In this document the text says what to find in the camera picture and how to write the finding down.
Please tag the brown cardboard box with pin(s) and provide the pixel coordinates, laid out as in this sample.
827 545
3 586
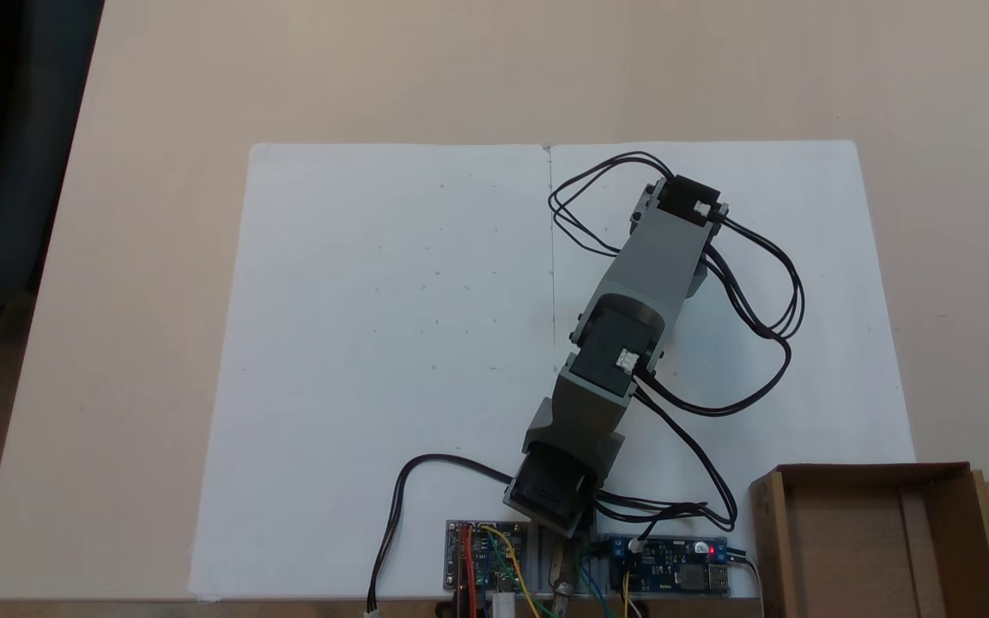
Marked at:
855 541

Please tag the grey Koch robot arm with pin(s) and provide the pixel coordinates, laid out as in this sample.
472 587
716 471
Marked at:
658 257

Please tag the white paper sheet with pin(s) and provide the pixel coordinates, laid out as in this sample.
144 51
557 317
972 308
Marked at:
838 257
374 300

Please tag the blue power circuit board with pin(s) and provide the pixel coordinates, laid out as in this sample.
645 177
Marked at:
675 566

